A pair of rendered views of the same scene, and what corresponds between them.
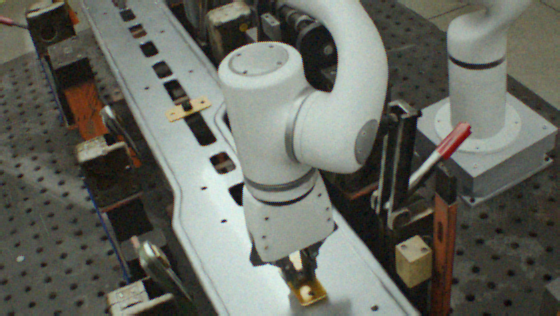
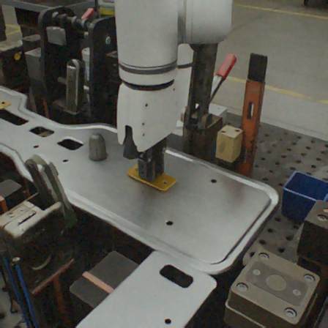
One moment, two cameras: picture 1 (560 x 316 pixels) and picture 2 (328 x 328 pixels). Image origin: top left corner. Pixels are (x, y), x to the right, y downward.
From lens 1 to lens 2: 0.43 m
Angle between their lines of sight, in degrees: 29
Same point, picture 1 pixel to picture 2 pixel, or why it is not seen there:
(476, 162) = not seen: hidden behind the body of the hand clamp
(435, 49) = not seen: hidden behind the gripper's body
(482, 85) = (185, 80)
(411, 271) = (233, 146)
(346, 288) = (186, 175)
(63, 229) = not seen: outside the picture
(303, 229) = (165, 119)
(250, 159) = (142, 42)
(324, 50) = (106, 40)
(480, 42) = (184, 47)
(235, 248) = (86, 173)
